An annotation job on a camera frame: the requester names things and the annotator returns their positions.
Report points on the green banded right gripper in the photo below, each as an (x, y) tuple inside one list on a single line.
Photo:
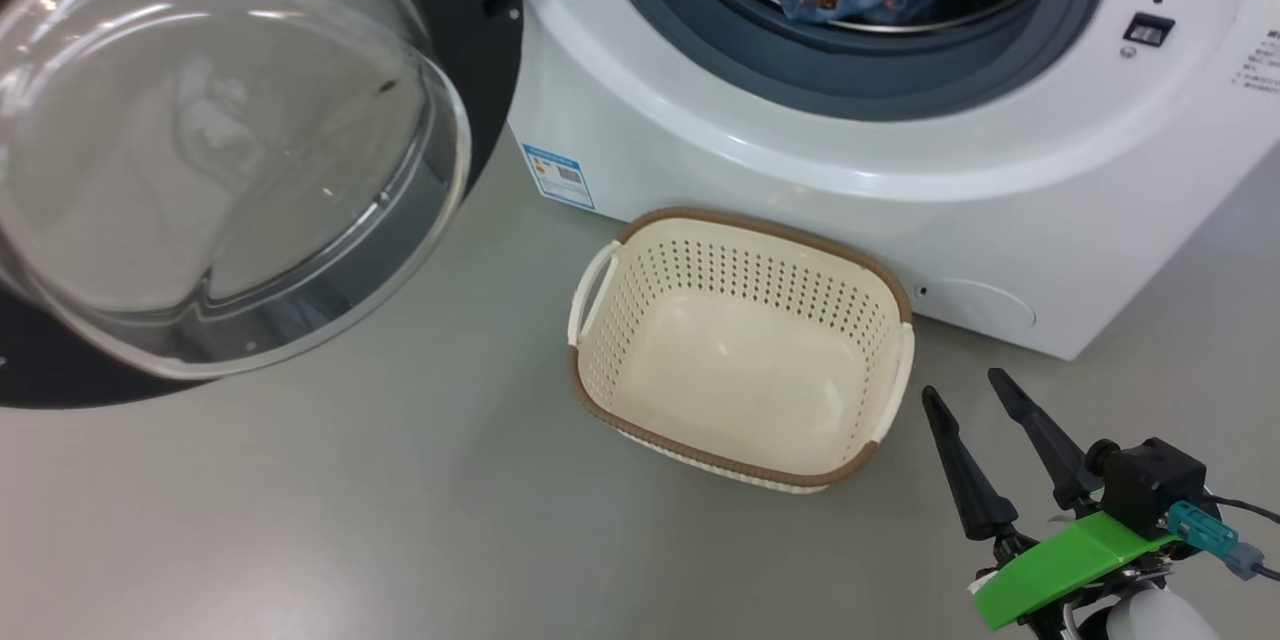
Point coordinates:
[(1080, 560)]

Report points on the black glass washing machine door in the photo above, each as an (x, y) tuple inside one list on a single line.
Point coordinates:
[(200, 170)]

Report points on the cream perforated laundry basket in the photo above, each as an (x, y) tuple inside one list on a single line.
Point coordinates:
[(740, 370)]

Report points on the white washing machine body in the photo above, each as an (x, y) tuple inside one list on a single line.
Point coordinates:
[(800, 150)]

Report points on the grey rubber door gasket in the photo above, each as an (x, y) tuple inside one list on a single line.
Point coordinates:
[(850, 70)]

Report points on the black door latch slot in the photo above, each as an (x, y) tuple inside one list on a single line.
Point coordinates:
[(1148, 29)]

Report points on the round white filter cover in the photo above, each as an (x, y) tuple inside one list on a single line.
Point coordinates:
[(980, 305)]

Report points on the printed text label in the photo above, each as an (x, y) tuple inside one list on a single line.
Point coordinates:
[(1258, 65)]

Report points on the blue energy label sticker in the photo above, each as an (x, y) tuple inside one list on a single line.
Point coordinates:
[(558, 176)]

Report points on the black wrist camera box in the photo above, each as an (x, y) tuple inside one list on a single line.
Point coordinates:
[(1150, 485)]

